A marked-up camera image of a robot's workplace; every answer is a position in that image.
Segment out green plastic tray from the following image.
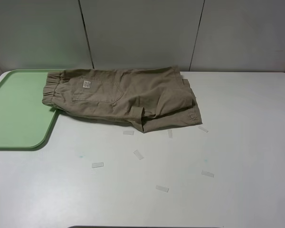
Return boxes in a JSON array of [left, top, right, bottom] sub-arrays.
[[0, 69, 58, 150]]

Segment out clear tape strip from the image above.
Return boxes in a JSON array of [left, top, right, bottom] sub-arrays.
[[123, 130, 134, 135], [133, 150, 144, 160], [198, 126, 209, 133], [167, 129, 173, 138], [92, 162, 104, 169], [201, 170, 214, 178], [156, 185, 169, 192]]

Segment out khaki shorts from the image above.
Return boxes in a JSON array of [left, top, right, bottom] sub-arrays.
[[42, 66, 202, 133]]

